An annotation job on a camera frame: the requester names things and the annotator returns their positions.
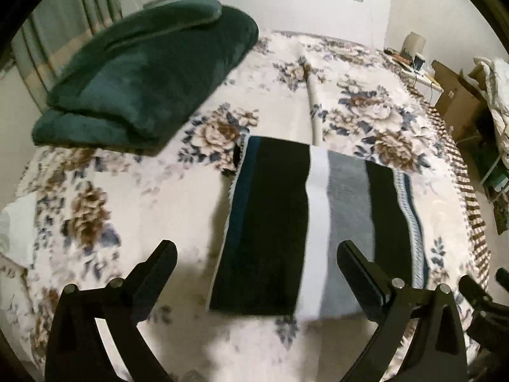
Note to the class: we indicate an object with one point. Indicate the striped knit sweater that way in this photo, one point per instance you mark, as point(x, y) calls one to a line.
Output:
point(270, 227)

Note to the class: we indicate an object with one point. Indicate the white quilt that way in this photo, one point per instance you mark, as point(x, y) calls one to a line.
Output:
point(497, 87)

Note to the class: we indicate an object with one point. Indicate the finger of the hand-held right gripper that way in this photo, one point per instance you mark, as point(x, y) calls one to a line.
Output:
point(477, 292)

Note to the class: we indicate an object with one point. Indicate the white headboard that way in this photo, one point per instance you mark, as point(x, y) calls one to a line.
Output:
point(318, 12)

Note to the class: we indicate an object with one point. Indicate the white bedside table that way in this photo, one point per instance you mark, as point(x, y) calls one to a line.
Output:
point(421, 77)

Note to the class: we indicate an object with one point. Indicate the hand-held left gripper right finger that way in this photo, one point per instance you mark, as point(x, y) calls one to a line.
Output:
point(358, 276)

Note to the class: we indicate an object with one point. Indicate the white cloth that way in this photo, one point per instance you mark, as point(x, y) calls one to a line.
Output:
point(16, 227)

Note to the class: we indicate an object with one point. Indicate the small white lamp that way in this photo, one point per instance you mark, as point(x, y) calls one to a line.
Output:
point(413, 43)

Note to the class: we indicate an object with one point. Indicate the cardboard box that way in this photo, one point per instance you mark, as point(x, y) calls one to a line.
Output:
point(457, 95)

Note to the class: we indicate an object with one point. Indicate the floral blanket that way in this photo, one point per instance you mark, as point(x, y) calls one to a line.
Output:
point(131, 207)

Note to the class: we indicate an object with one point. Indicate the green plush blanket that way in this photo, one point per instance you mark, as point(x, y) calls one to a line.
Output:
point(139, 71)

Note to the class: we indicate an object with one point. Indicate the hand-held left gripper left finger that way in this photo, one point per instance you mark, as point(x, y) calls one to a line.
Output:
point(169, 264)

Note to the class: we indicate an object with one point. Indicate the striped curtain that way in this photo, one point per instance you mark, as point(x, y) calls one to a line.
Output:
point(59, 20)

